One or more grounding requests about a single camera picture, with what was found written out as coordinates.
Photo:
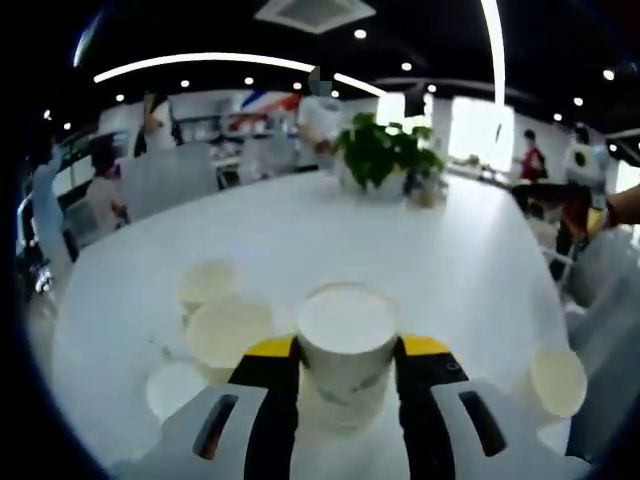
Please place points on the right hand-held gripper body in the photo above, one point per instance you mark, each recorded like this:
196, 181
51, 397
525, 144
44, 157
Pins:
592, 170

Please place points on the ceiling air conditioner vent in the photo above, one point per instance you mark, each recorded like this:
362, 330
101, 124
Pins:
315, 12

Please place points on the grey office chair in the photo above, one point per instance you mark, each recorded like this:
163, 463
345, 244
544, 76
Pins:
610, 300

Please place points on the long curved ceiling light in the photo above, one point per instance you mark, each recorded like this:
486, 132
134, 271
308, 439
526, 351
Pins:
210, 59
496, 50

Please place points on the group of ceiling spotlights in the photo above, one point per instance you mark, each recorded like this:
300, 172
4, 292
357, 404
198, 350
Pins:
360, 34

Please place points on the green potted plant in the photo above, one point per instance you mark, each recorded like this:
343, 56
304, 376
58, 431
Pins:
380, 150

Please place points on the small glass jar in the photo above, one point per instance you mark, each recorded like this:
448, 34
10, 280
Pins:
425, 197

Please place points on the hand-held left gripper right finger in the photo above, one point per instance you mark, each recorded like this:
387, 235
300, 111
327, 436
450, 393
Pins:
425, 400

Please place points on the black hanging panel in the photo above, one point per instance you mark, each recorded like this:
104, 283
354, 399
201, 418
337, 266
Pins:
415, 102

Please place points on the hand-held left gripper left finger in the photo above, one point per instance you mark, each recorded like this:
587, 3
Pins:
270, 400

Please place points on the light blue hanging cloth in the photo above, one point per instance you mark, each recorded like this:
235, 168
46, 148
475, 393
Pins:
50, 210

